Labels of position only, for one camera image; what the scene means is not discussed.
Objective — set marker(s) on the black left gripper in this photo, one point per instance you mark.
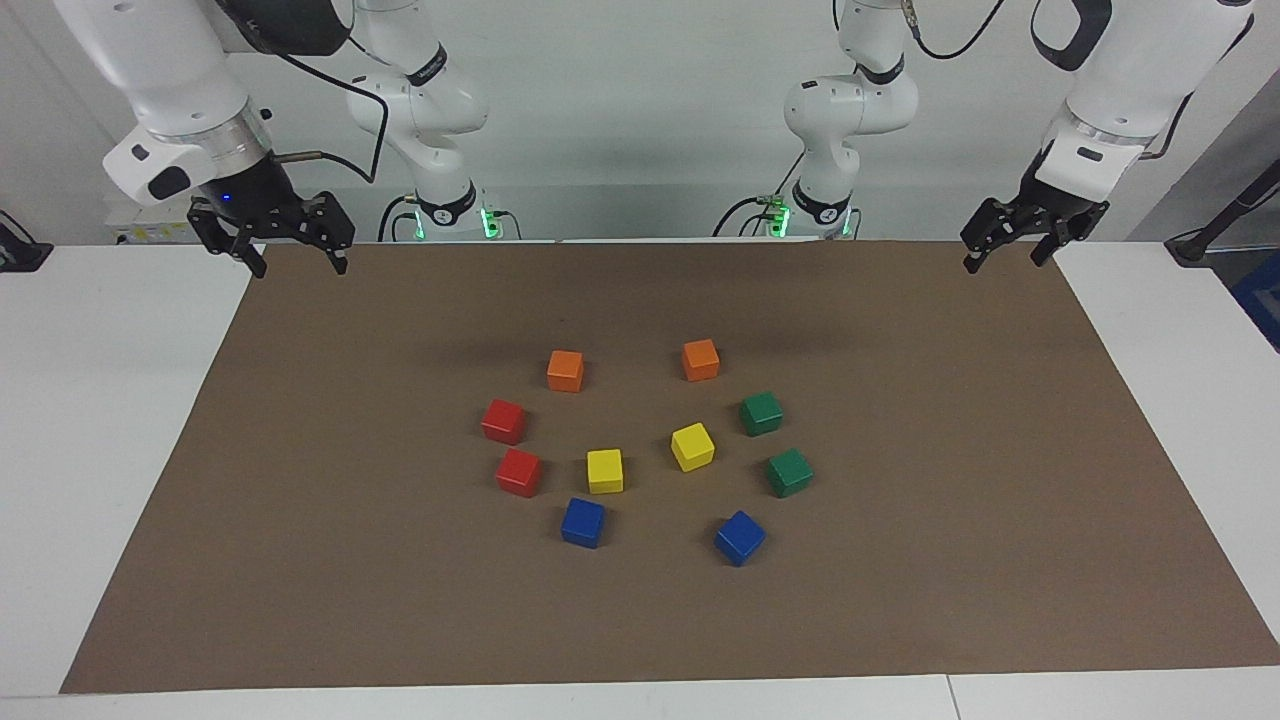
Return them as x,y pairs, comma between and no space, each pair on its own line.
1060,210

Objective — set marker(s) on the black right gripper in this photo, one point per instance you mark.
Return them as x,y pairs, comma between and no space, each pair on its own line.
255,195

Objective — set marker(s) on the red wooden cube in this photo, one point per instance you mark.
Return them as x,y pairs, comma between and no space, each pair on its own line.
518,473
503,422

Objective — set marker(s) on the green wooden cube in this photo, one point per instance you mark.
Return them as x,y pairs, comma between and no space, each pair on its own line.
761,414
789,473

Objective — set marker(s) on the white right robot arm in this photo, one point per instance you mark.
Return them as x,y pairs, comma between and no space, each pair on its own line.
170,70

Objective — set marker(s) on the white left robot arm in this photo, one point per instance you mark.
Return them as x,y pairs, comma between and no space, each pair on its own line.
850,110

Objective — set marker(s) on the black stand with pole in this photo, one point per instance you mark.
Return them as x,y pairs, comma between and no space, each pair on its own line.
1195,245

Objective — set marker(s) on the blue crate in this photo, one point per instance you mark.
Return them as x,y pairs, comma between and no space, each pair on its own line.
1262,300

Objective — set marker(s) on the orange wooden cube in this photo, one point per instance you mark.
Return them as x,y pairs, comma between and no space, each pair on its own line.
565,371
700,361

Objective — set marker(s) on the yellow wooden cube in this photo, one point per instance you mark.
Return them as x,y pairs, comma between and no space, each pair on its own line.
692,447
605,471

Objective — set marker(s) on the blue wooden cube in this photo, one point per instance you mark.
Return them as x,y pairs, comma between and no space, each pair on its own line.
740,538
582,523

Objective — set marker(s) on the brown paper table mat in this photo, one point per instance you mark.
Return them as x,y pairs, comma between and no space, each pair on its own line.
640,620

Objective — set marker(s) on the white wall socket box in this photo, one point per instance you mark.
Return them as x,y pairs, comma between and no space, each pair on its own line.
150,230

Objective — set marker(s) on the black clamp mount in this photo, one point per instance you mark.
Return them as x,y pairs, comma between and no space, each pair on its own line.
20,255

